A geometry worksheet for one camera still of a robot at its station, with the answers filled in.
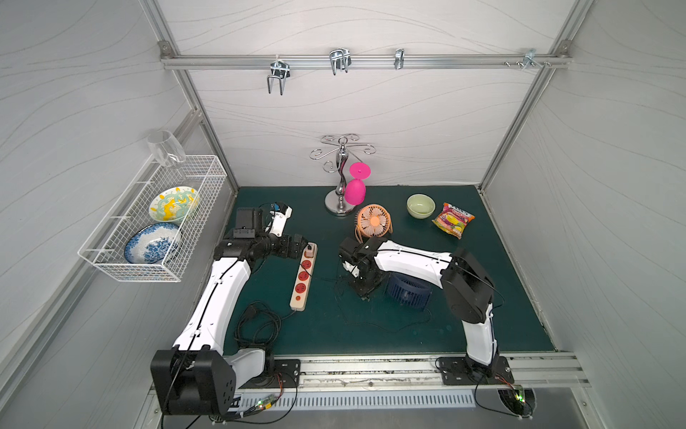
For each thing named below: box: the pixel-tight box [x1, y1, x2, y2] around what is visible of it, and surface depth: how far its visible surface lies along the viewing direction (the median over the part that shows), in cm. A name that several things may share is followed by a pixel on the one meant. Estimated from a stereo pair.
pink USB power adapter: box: [305, 242, 315, 258], surface depth 94 cm
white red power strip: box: [289, 241, 319, 312], surface depth 90 cm
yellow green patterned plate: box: [149, 185, 201, 223], surface depth 71 cm
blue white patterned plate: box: [124, 222, 184, 264], surface depth 63 cm
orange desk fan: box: [354, 203, 394, 244], surface depth 101 cm
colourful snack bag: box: [431, 202, 476, 240], surface depth 106 cm
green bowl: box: [406, 193, 436, 220], surface depth 112 cm
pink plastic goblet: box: [344, 161, 372, 207], surface depth 97 cm
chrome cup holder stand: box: [309, 134, 377, 216], surface depth 98 cm
